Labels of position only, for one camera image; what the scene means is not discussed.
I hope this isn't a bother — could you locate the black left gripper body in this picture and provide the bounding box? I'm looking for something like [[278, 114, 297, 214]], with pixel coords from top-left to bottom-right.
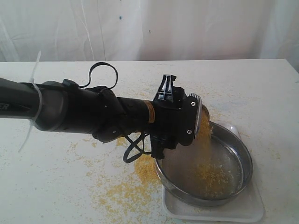
[[150, 75, 189, 159]]

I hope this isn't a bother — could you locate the stainless steel cup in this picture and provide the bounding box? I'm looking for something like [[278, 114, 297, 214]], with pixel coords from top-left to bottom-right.
[[198, 105, 212, 138]]

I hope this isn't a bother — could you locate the round steel mesh sieve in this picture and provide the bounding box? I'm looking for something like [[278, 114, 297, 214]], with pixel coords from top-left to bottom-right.
[[155, 122, 253, 207]]

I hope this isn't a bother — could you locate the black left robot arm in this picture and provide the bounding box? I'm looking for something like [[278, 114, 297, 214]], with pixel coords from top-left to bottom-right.
[[0, 75, 202, 163]]

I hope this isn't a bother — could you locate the yellow millet grain pile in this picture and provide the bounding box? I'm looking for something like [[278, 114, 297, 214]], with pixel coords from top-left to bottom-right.
[[134, 155, 159, 184]]

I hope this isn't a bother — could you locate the white backdrop curtain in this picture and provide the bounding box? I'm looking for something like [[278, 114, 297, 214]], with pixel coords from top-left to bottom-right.
[[0, 0, 299, 63]]

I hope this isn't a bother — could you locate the white plastic tray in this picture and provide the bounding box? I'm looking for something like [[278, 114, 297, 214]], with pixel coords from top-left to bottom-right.
[[162, 123, 265, 222]]

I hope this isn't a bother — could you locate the white zip tie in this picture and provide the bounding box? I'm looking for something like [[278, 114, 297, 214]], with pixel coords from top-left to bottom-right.
[[18, 51, 43, 153]]

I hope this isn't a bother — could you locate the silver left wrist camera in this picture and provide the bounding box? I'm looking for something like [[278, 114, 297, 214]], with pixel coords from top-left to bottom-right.
[[178, 93, 202, 146]]

